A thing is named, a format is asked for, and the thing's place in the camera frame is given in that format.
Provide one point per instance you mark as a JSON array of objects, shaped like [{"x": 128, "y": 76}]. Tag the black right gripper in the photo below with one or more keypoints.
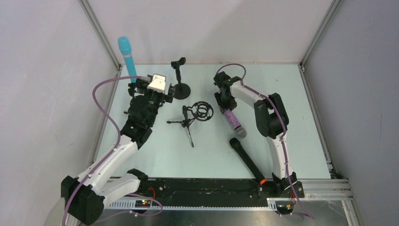
[{"x": 226, "y": 101}]

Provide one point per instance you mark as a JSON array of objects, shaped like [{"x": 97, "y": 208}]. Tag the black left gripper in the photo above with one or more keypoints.
[{"x": 137, "y": 88}]

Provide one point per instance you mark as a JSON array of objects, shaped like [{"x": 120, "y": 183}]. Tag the black tripod mic stand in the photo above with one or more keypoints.
[{"x": 138, "y": 101}]

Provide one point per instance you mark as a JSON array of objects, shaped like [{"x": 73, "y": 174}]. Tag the black shock-mount tripod stand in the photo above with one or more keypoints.
[{"x": 200, "y": 111}]

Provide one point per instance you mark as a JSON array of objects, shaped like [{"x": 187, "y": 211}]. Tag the purple glitter microphone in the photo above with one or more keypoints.
[{"x": 235, "y": 123}]

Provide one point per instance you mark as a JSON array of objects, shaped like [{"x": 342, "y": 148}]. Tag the blue toy microphone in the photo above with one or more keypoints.
[{"x": 126, "y": 51}]

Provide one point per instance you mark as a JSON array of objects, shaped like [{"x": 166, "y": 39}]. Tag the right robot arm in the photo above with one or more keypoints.
[{"x": 271, "y": 121}]

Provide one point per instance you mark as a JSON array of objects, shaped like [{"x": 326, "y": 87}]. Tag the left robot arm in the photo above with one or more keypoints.
[{"x": 87, "y": 194}]

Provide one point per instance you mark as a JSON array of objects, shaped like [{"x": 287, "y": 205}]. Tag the black round-base mic stand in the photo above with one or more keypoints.
[{"x": 182, "y": 90}]

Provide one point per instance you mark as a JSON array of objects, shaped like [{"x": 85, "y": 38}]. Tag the black microphone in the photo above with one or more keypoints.
[{"x": 239, "y": 149}]

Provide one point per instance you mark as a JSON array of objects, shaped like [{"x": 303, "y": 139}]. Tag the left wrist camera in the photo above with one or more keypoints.
[{"x": 158, "y": 83}]

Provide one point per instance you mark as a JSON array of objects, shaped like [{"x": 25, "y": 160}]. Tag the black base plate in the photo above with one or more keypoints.
[{"x": 210, "y": 193}]

